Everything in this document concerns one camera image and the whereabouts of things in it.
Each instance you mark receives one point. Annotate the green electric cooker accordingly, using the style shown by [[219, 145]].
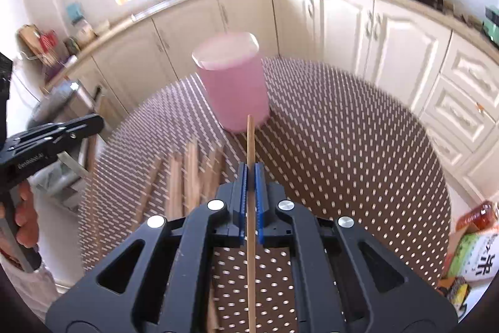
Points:
[[491, 25]]

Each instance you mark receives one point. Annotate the green rice bag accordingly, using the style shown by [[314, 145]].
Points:
[[476, 257]]

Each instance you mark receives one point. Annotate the grey rice cooker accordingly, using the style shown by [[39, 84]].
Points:
[[67, 100]]

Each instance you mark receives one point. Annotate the orange drink bottle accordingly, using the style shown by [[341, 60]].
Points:
[[482, 217]]

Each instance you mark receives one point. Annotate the person's left hand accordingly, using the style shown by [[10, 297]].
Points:
[[26, 217]]

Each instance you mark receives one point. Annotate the clear jar white label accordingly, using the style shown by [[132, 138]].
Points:
[[84, 34]]

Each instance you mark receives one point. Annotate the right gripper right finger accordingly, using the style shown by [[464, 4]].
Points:
[[269, 227]]

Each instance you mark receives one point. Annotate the pink cylindrical cup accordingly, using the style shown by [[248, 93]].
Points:
[[231, 71]]

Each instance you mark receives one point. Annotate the wooden cutting board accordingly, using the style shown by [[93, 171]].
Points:
[[31, 36]]

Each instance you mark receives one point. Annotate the brown polka dot tablecloth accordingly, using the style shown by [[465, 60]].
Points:
[[338, 145]]

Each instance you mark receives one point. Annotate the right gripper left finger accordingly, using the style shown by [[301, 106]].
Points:
[[234, 196]]

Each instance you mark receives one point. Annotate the wooden chopstick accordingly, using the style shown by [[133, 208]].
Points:
[[250, 229]]

